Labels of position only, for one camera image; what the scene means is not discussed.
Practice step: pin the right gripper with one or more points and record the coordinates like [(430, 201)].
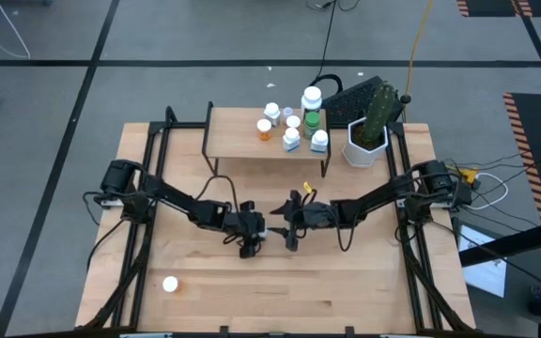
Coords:
[(315, 216)]

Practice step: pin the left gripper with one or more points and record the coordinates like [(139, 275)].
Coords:
[(244, 223)]

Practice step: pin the white bottle with blue label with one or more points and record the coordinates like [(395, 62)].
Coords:
[(319, 141), (291, 139)]

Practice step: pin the green medicine bottle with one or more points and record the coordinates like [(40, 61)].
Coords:
[(312, 123)]

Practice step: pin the white cap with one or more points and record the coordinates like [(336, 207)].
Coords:
[(170, 284)]

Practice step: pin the small white medicine bottle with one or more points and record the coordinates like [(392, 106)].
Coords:
[(272, 114)]

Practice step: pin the small translucent pink bottle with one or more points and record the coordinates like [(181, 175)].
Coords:
[(288, 112)]

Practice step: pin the large white medicine bottle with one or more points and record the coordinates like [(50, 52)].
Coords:
[(311, 98)]

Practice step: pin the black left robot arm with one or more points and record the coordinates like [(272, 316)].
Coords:
[(176, 199)]

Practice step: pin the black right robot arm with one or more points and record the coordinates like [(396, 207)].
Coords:
[(378, 197)]

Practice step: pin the wooden shelf with black legs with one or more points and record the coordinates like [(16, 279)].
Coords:
[(237, 138)]

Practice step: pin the white hexagonal plant pot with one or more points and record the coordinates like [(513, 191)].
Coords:
[(357, 157)]

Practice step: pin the black keyboard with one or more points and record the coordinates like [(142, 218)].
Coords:
[(350, 103)]

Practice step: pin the green cactus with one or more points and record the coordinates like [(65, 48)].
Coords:
[(379, 115)]

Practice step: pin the black round knob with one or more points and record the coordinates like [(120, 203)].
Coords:
[(406, 99)]

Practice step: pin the black power adapter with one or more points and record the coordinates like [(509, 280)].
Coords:
[(464, 196)]

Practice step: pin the yellow power strip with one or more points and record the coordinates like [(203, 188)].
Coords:
[(468, 175)]

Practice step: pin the monitor with white screen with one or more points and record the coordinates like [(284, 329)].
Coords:
[(486, 272)]

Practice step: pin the black beam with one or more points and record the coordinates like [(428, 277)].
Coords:
[(514, 241)]

